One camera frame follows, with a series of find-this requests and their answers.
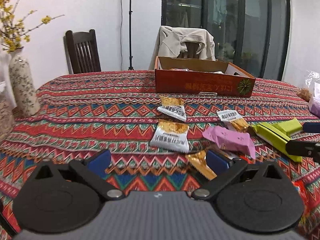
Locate studio light on stand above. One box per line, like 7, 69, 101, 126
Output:
128, 0, 134, 70

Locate floral ceramic slim vase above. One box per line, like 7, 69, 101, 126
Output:
9, 48, 40, 117

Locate dark glass sliding door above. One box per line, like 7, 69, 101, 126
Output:
161, 0, 291, 80

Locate orange cardboard box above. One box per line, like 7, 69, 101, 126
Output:
154, 56, 256, 98

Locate chair with beige jacket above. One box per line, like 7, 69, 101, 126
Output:
150, 25, 217, 69

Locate patterned red tablecloth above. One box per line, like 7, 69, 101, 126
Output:
1, 70, 319, 231

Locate dark wooden chair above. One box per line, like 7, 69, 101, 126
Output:
65, 29, 101, 74

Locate purple tissue pack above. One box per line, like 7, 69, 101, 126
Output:
305, 71, 320, 117

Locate small crisp packet dark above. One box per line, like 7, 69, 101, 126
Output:
157, 96, 187, 122

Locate gold crisp packet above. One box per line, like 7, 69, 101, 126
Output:
150, 120, 189, 153

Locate beige jacket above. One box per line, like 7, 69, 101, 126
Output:
150, 25, 217, 69

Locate green snack bar pack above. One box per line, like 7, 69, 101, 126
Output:
251, 122, 302, 163

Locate yellow flower branches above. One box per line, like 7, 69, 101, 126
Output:
0, 0, 64, 54

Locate orange colourful chip bag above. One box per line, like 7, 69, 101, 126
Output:
292, 179, 313, 238

